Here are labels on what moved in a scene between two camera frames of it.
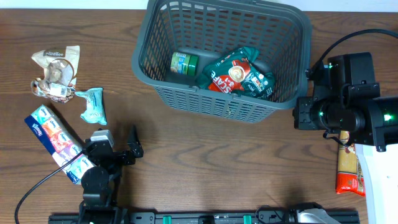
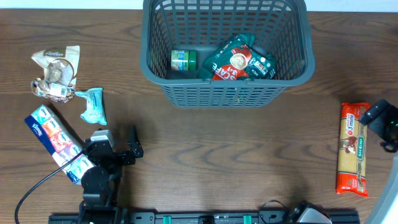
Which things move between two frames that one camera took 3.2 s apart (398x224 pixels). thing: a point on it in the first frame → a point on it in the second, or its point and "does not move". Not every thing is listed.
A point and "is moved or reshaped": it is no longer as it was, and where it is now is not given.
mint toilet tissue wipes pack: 95,111 does not move
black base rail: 226,217 does not move
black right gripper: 301,112 → 374,111
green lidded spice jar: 185,63 is moved or reshaped
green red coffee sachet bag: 239,71 is moved or reshaped
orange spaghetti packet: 350,178 does not move
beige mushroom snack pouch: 61,70 does not move
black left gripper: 122,156 does not move
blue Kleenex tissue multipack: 60,143 does not move
